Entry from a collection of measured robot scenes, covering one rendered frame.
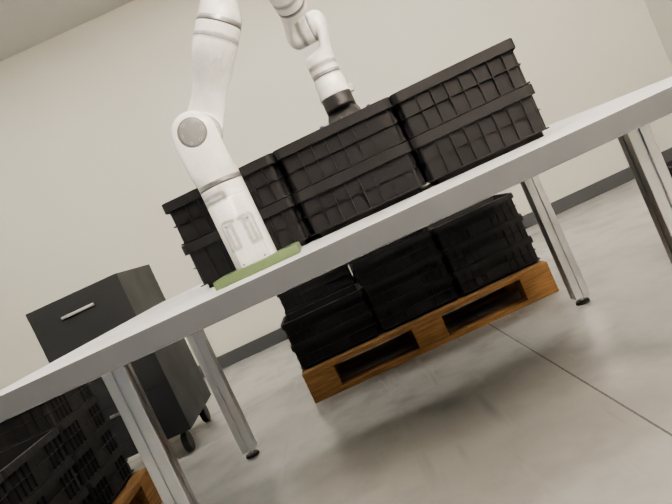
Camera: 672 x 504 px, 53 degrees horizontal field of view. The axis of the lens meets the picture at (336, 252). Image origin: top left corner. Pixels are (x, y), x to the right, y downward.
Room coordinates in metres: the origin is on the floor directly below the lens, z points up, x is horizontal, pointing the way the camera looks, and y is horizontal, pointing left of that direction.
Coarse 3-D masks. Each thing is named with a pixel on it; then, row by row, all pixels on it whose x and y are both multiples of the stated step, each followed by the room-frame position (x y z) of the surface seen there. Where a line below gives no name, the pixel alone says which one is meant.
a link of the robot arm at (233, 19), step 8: (200, 0) 1.36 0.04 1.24; (208, 0) 1.35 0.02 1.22; (216, 0) 1.35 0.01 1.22; (224, 0) 1.35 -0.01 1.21; (232, 0) 1.37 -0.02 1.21; (200, 8) 1.36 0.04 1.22; (208, 8) 1.34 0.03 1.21; (216, 8) 1.34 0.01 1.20; (224, 8) 1.35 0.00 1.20; (232, 8) 1.36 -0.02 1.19; (200, 16) 1.35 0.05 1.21; (208, 16) 1.34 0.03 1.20; (216, 16) 1.34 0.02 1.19; (224, 16) 1.34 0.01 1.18; (232, 16) 1.35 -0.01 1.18; (240, 16) 1.38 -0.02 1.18; (232, 24) 1.35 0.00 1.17; (240, 24) 1.38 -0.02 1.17
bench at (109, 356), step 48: (624, 96) 1.70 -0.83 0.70; (528, 144) 1.43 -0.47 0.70; (576, 144) 1.09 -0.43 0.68; (624, 144) 1.70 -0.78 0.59; (432, 192) 1.24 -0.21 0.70; (480, 192) 1.09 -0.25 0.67; (528, 192) 2.59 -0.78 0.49; (336, 240) 1.09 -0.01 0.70; (384, 240) 1.08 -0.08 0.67; (192, 288) 2.59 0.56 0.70; (240, 288) 1.08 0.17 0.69; (288, 288) 1.08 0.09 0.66; (576, 288) 2.58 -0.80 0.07; (144, 336) 1.08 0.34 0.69; (192, 336) 2.57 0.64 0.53; (48, 384) 1.08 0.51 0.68; (144, 432) 1.65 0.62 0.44; (240, 432) 2.58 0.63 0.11
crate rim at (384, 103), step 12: (372, 108) 1.53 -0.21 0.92; (384, 108) 1.53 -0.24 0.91; (348, 120) 1.54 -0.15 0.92; (360, 120) 1.54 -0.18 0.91; (312, 132) 1.55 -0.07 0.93; (324, 132) 1.55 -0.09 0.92; (336, 132) 1.55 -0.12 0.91; (288, 144) 1.56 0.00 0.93; (300, 144) 1.56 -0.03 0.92; (276, 156) 1.57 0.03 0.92
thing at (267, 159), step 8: (256, 160) 1.57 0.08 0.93; (264, 160) 1.57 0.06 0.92; (272, 160) 1.57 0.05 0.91; (240, 168) 1.58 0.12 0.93; (248, 168) 1.57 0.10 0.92; (256, 168) 1.57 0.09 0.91; (192, 192) 1.59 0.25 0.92; (176, 200) 1.60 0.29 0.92; (184, 200) 1.60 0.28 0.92; (192, 200) 1.60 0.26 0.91; (168, 208) 1.60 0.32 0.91; (176, 208) 1.60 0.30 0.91
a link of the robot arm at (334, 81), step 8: (328, 72) 1.60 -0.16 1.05; (336, 72) 1.60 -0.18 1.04; (320, 80) 1.60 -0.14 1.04; (328, 80) 1.59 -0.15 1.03; (336, 80) 1.60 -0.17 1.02; (344, 80) 1.61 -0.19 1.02; (320, 88) 1.61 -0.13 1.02; (328, 88) 1.60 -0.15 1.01; (336, 88) 1.59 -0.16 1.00; (344, 88) 1.60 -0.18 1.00; (352, 88) 1.67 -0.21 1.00; (320, 96) 1.62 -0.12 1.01; (328, 96) 1.60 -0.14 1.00
